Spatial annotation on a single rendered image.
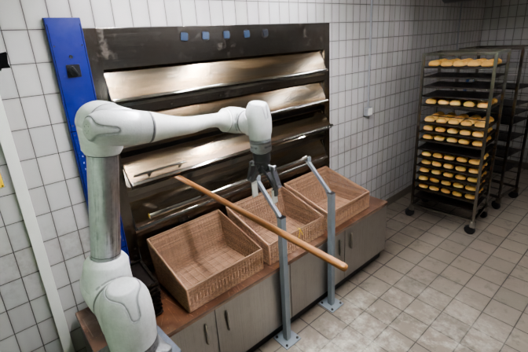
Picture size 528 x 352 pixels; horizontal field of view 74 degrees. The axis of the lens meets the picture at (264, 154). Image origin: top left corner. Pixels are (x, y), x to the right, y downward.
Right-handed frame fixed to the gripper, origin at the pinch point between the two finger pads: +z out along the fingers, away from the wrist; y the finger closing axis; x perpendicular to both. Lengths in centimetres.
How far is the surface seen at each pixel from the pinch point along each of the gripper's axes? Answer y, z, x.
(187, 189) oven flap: -93, 28, 20
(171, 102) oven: -91, -32, 18
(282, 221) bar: -29, 42, 42
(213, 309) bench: -40, 78, -9
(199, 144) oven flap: -91, 0, 34
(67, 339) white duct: -100, 90, -69
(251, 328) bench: -37, 110, 16
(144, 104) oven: -93, -34, 1
